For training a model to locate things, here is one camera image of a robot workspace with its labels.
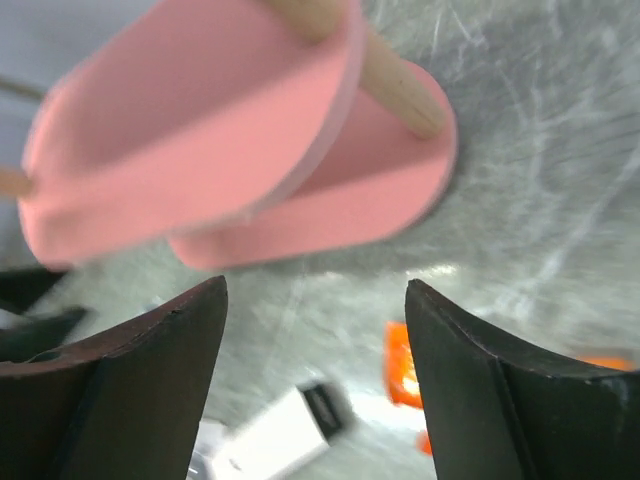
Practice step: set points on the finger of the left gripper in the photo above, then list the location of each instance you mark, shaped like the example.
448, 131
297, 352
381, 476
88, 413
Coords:
24, 337
21, 288

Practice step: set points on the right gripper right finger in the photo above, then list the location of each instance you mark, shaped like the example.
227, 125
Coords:
499, 407

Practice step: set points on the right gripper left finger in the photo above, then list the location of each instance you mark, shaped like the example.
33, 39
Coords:
122, 404

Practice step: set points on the pink three-tier shelf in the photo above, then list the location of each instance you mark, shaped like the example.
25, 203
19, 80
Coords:
239, 131

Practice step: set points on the orange razor bag right upper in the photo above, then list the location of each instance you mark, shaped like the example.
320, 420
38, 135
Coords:
399, 371

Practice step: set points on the orange razor bag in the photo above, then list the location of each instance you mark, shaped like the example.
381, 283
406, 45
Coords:
612, 362
399, 371

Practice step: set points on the orange razor bag right lower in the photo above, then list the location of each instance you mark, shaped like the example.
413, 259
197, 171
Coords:
612, 362

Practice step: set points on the white razor box middle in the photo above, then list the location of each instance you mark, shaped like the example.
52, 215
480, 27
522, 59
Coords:
284, 436

